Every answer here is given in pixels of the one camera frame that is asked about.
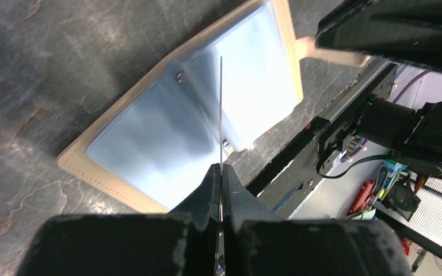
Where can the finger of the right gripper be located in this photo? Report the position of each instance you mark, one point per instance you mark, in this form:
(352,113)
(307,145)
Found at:
(408,32)

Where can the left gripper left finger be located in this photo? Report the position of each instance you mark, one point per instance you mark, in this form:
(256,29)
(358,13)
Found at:
(183,241)

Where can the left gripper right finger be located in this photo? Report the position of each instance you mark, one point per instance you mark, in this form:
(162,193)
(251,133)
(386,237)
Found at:
(258,242)

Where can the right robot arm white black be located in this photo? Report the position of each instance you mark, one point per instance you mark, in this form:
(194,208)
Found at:
(415,136)

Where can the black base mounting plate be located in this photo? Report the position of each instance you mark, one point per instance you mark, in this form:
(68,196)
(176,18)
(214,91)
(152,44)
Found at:
(290,177)

